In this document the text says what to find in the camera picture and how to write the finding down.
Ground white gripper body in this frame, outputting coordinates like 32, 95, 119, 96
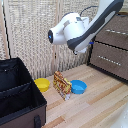
73, 46, 89, 56

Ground brown drawer with handle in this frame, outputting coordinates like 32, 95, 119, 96
89, 42, 128, 81
94, 13, 128, 51

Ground orange patterned snack box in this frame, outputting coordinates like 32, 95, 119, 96
52, 70, 73, 102

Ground blue bowl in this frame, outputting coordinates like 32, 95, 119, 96
69, 79, 88, 95

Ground yellow bowl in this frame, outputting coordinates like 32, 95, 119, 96
33, 77, 51, 93

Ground black fabric storage box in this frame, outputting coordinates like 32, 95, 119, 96
0, 57, 48, 128

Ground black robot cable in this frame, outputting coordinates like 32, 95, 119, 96
79, 5, 101, 17

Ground black box carry strap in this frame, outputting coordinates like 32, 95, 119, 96
33, 114, 43, 128

